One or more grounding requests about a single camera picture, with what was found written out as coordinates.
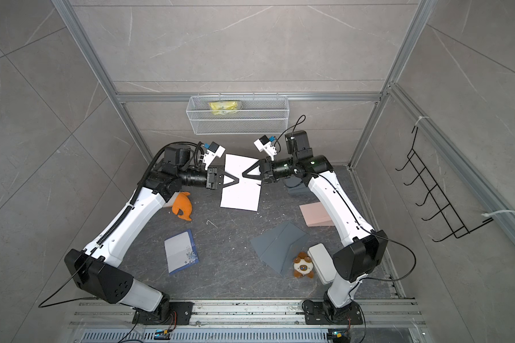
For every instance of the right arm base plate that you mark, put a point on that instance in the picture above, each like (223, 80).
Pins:
(323, 312)

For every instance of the white rectangular box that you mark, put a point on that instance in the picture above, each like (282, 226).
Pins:
(323, 263)

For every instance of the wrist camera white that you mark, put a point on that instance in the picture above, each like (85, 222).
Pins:
(213, 151)
(267, 145)

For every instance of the orange shark plush toy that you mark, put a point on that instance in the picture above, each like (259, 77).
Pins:
(180, 205)

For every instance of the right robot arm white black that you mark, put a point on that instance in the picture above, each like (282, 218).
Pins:
(363, 246)

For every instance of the pink envelope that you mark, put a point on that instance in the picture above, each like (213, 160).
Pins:
(315, 215)

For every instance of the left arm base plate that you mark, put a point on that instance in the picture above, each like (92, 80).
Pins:
(170, 313)

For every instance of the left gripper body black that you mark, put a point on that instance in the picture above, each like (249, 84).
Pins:
(197, 179)

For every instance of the brown white bear plush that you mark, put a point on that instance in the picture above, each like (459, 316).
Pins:
(303, 266)

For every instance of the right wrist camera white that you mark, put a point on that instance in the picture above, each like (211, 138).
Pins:
(267, 145)

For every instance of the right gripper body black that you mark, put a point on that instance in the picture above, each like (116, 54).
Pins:
(279, 171)

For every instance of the white blue letter paper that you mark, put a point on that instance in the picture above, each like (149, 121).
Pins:
(181, 252)

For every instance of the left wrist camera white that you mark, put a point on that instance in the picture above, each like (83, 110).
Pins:
(213, 151)

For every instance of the black wire hook rack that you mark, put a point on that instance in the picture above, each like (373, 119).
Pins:
(436, 195)

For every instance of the yellow packet in basket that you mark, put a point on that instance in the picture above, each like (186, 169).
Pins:
(225, 107)

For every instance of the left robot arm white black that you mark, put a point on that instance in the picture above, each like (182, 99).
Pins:
(95, 268)

